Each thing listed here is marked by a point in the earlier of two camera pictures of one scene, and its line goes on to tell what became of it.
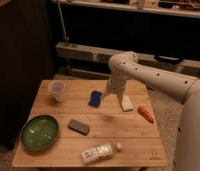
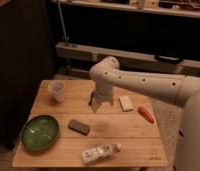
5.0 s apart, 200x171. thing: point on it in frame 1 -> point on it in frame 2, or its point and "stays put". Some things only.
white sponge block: (126, 103) stays put
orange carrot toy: (146, 114) stays put
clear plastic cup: (57, 88) stays put
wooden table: (74, 123) stays put
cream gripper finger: (120, 98) -> (95, 105)
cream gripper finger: (106, 94) -> (111, 100)
